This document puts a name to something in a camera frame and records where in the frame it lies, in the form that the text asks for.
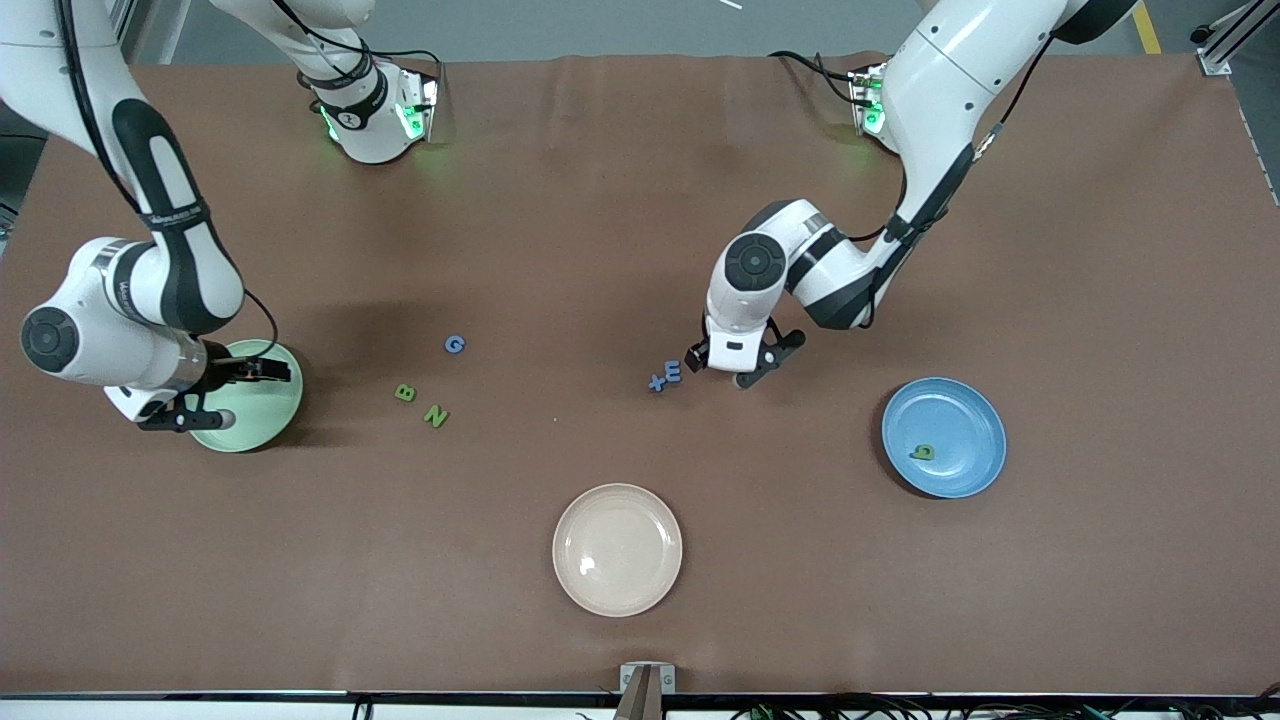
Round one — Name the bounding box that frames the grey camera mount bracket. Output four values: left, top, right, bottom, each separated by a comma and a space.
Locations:
618, 662, 677, 720

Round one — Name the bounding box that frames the black right base cable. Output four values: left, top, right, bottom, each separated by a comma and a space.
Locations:
330, 25, 447, 101

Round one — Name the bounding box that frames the beige plate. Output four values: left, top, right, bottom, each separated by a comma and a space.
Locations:
552, 483, 684, 618

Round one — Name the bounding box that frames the black left base cable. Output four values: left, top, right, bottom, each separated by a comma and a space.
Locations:
768, 48, 863, 106

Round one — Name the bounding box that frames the black base cable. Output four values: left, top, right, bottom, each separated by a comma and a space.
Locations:
768, 48, 863, 106
330, 25, 447, 101

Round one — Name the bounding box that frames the brown table cover sheet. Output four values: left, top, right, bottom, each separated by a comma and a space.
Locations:
0, 52, 1280, 698

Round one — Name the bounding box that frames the aluminium frame profile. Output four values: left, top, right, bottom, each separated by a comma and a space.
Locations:
1190, 0, 1280, 76

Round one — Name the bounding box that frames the blue plate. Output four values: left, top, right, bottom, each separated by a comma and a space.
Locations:
881, 377, 1008, 499

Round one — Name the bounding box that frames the light green plate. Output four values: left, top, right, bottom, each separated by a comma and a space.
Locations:
188, 339, 304, 453

